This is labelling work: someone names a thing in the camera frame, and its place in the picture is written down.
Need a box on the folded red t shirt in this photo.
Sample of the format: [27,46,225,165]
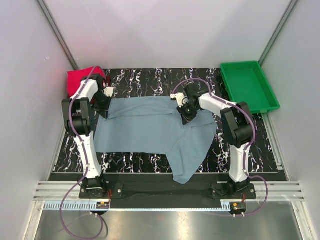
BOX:
[104,76,112,88]

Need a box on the white slotted cable duct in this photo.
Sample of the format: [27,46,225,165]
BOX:
[44,200,231,212]

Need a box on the black mounting base plate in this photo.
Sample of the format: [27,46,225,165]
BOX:
[79,182,257,200]

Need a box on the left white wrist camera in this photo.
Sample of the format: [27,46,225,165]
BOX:
[103,86,115,98]

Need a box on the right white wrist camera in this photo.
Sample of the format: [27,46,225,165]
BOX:
[170,92,189,108]

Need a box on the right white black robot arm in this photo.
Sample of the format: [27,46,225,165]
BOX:
[170,83,256,199]

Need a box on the folded pink t shirt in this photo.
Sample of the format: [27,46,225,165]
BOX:
[67,66,107,98]

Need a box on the grey blue t shirt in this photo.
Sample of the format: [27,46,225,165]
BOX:
[94,96,217,185]

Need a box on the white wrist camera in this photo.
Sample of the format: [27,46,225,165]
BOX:
[103,86,115,98]
[170,92,189,108]

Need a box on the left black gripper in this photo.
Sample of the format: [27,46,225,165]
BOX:
[93,90,113,119]

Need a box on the green plastic tray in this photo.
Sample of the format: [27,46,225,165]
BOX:
[220,61,280,114]

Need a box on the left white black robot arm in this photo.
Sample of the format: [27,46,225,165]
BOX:
[61,73,114,199]

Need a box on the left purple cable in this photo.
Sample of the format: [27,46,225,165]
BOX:
[59,65,108,239]

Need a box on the aluminium frame rail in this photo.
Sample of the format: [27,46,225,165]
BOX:
[33,181,305,202]

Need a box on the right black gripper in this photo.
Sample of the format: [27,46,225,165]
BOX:
[176,101,199,125]

